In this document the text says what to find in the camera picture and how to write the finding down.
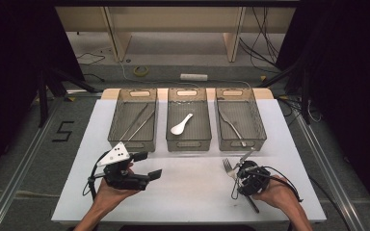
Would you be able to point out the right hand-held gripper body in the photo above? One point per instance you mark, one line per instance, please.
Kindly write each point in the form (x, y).
(253, 179)

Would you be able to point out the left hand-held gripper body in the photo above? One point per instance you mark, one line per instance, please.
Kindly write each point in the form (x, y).
(125, 181)

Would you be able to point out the metal fork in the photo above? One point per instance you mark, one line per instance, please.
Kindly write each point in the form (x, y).
(228, 166)

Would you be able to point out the metal chopstick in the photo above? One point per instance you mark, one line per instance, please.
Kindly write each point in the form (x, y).
(141, 125)
(134, 122)

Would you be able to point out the white ceramic spoon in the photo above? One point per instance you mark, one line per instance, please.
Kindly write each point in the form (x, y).
(177, 129)

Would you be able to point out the transparent grey plastic bin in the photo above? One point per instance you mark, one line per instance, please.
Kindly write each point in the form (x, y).
(247, 109)
(133, 96)
(188, 102)

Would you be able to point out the person's left hand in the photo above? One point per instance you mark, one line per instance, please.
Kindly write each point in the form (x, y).
(110, 197)

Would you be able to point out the person's right hand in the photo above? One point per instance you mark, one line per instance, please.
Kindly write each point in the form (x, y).
(279, 192)

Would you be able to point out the yellow tape roll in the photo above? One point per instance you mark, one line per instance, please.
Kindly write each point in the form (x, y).
(135, 71)

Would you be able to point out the white power strip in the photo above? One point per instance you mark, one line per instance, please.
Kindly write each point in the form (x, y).
(193, 77)

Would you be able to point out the black metal stand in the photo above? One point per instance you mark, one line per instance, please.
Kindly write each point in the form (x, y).
(305, 96)
(42, 99)

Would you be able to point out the black curtain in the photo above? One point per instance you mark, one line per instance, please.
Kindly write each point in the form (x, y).
(13, 64)
(350, 80)

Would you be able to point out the metal floor rail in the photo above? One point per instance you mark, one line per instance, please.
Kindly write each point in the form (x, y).
(330, 179)
(16, 179)

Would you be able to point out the light wooden desk frame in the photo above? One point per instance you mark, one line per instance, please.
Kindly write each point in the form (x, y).
(118, 41)

